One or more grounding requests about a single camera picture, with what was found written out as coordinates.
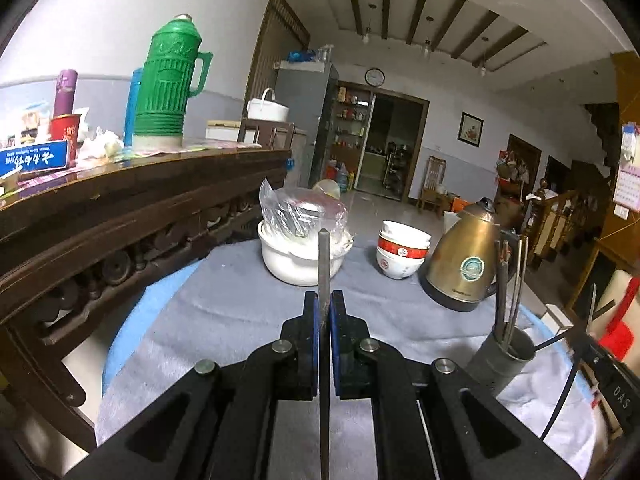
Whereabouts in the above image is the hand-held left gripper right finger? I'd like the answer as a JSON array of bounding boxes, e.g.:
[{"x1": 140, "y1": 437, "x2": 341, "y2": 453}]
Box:
[{"x1": 330, "y1": 290, "x2": 581, "y2": 480}]

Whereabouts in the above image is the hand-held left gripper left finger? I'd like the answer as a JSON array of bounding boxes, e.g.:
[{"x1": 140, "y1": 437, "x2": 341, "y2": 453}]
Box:
[{"x1": 65, "y1": 290, "x2": 321, "y2": 480}]

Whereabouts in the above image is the slim black chopstick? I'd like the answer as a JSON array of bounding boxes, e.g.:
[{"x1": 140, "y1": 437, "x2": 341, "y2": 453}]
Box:
[{"x1": 535, "y1": 301, "x2": 617, "y2": 352}]

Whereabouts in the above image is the dark grey chopstick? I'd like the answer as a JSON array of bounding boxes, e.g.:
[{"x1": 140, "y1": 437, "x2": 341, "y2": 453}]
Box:
[{"x1": 317, "y1": 228, "x2": 332, "y2": 480}]

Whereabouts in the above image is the grey perforated utensil holder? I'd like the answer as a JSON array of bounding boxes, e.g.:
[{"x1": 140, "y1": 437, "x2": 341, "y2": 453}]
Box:
[{"x1": 466, "y1": 322, "x2": 537, "y2": 401}]

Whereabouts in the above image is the bunch of dark chopsticks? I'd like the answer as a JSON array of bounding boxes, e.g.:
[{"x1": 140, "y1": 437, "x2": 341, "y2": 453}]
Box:
[{"x1": 492, "y1": 236, "x2": 531, "y2": 356}]

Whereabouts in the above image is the red plastic stool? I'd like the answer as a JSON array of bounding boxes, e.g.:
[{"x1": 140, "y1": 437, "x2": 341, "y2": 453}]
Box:
[{"x1": 597, "y1": 317, "x2": 633, "y2": 361}]

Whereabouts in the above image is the white pot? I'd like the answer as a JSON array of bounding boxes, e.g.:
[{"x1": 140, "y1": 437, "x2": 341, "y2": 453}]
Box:
[{"x1": 257, "y1": 220, "x2": 355, "y2": 287}]

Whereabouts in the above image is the small white box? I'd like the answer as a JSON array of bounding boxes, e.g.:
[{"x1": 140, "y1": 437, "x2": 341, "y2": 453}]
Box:
[{"x1": 542, "y1": 305, "x2": 571, "y2": 331}]

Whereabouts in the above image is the grey towel cloth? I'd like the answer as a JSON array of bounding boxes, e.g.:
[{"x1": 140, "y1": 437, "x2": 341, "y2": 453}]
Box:
[{"x1": 95, "y1": 240, "x2": 601, "y2": 461}]

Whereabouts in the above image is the stack of white red bowls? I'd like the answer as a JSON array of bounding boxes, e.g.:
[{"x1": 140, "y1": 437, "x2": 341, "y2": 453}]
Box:
[{"x1": 375, "y1": 220, "x2": 432, "y2": 281}]

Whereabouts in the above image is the clear plastic bag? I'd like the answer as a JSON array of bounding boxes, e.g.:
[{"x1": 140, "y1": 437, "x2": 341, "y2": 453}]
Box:
[{"x1": 259, "y1": 177, "x2": 348, "y2": 243}]

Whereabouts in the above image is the gold electric kettle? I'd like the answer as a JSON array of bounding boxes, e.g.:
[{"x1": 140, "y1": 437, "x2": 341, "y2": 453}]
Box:
[{"x1": 419, "y1": 197, "x2": 518, "y2": 312}]

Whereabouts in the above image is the yellow balloon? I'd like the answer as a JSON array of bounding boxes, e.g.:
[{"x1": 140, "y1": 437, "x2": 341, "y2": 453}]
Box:
[{"x1": 312, "y1": 178, "x2": 342, "y2": 200}]

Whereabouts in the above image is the blue tablecloth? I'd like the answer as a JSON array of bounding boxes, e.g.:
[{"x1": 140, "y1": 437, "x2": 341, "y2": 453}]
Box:
[{"x1": 102, "y1": 260, "x2": 608, "y2": 441}]

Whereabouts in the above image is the light wooden chair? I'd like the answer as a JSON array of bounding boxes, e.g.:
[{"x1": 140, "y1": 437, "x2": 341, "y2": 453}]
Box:
[{"x1": 419, "y1": 156, "x2": 448, "y2": 211}]

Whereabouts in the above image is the dark wooden chair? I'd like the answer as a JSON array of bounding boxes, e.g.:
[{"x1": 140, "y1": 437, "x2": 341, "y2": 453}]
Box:
[{"x1": 237, "y1": 117, "x2": 296, "y2": 151}]

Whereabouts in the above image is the shelf with goods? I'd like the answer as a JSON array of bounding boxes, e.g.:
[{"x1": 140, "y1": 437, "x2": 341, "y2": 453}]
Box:
[{"x1": 334, "y1": 87, "x2": 373, "y2": 151}]

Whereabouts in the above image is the dark carved wooden side table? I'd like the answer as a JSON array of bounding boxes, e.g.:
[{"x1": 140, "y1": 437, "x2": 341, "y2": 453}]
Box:
[{"x1": 0, "y1": 142, "x2": 293, "y2": 453}]

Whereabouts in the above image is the white flat box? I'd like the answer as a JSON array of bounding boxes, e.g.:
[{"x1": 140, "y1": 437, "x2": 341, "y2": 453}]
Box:
[{"x1": 206, "y1": 120, "x2": 242, "y2": 142}]

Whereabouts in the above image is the grey refrigerator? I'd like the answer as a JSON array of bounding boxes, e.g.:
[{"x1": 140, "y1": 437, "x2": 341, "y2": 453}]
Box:
[{"x1": 274, "y1": 62, "x2": 340, "y2": 196}]

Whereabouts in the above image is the white crumpled plastic bag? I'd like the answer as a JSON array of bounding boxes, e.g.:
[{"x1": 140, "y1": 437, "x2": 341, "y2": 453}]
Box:
[{"x1": 77, "y1": 127, "x2": 125, "y2": 158}]

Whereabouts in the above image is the green thermos flask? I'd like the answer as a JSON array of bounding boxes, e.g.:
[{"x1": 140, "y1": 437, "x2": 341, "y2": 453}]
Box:
[{"x1": 131, "y1": 14, "x2": 213, "y2": 151}]

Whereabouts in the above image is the blue thermos flask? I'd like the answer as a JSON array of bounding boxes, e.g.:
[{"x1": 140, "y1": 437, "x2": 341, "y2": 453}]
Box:
[{"x1": 124, "y1": 67, "x2": 146, "y2": 148}]

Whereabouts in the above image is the brown wooden door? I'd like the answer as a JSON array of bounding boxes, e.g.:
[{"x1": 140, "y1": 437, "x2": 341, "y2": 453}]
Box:
[{"x1": 245, "y1": 0, "x2": 311, "y2": 126}]

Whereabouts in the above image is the red cup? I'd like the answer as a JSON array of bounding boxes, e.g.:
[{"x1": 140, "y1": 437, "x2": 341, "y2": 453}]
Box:
[{"x1": 49, "y1": 114, "x2": 82, "y2": 161}]

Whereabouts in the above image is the blue printed box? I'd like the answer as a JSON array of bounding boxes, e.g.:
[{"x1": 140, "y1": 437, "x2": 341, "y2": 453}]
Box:
[{"x1": 0, "y1": 140, "x2": 70, "y2": 173}]

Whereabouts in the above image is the purple bottle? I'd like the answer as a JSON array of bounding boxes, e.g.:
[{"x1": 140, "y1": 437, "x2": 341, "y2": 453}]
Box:
[{"x1": 52, "y1": 69, "x2": 78, "y2": 117}]

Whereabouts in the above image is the small printed carton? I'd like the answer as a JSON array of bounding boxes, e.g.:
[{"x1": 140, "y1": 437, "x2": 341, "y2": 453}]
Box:
[{"x1": 19, "y1": 105, "x2": 51, "y2": 143}]

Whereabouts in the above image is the wall calendar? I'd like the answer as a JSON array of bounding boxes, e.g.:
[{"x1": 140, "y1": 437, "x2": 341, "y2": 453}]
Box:
[{"x1": 614, "y1": 122, "x2": 640, "y2": 208}]

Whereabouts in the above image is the white bucket with handle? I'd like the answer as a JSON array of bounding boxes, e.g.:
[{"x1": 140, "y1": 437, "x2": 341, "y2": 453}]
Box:
[{"x1": 246, "y1": 87, "x2": 291, "y2": 123}]

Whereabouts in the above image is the framed wall picture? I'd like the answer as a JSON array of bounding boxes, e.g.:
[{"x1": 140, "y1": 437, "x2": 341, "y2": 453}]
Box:
[{"x1": 457, "y1": 111, "x2": 485, "y2": 148}]

